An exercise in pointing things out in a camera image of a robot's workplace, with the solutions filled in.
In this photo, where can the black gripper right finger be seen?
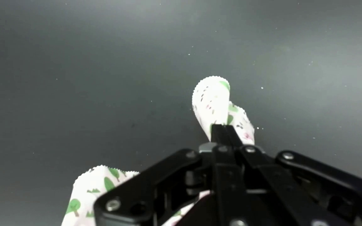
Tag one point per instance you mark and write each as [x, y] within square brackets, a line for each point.
[298, 183]

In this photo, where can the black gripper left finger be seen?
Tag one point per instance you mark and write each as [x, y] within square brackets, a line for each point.
[160, 183]

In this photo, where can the white green-printed kitchen towel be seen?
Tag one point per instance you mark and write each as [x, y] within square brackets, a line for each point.
[211, 104]

